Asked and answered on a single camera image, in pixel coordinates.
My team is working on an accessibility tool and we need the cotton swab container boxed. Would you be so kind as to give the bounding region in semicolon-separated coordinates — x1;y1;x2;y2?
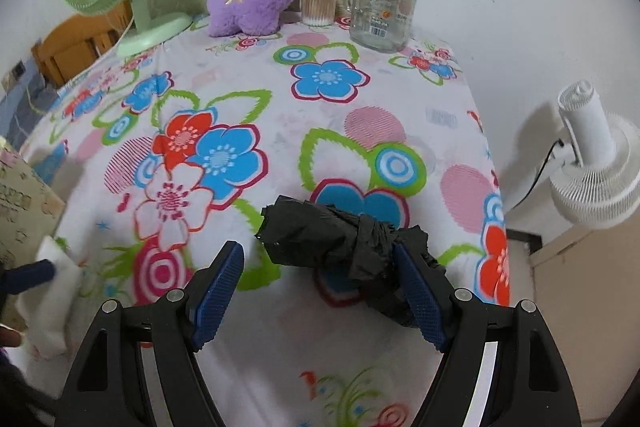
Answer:
297;0;341;28

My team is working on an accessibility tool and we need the grey plaid pillow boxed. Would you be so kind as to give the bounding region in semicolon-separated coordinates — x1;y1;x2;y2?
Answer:
0;72;62;138

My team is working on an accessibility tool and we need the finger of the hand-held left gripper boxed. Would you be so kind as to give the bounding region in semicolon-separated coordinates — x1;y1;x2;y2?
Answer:
0;259;55;296

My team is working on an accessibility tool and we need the white fan cable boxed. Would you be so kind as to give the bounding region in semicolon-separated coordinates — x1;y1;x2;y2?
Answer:
116;13;137;44

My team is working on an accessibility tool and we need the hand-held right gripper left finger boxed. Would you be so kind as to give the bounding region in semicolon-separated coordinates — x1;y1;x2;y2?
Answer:
55;241;246;427

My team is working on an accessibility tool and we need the yellow cartoon fabric storage box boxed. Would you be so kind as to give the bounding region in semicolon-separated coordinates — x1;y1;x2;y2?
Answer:
0;137;67;269

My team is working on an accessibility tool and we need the black fan cable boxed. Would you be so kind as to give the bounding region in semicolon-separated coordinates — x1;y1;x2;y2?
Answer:
509;138;567;214

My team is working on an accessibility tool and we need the wooden headboard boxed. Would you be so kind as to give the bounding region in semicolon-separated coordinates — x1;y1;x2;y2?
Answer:
31;0;134;88

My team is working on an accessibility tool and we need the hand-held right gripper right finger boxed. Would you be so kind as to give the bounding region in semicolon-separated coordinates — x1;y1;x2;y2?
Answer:
392;241;583;427

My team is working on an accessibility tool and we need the white towel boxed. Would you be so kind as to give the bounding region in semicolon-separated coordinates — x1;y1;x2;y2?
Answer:
17;234;84;361

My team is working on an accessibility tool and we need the white floor fan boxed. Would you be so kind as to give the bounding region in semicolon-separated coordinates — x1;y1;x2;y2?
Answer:
549;79;640;231

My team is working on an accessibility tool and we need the person's left hand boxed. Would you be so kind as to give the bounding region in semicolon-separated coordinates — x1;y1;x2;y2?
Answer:
0;325;24;349

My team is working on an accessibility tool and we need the beige wooden wardrobe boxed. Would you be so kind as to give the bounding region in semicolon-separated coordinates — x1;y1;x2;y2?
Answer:
529;227;640;427

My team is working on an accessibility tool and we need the black plastic bag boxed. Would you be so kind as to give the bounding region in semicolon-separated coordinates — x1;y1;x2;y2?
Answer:
255;194;449;329

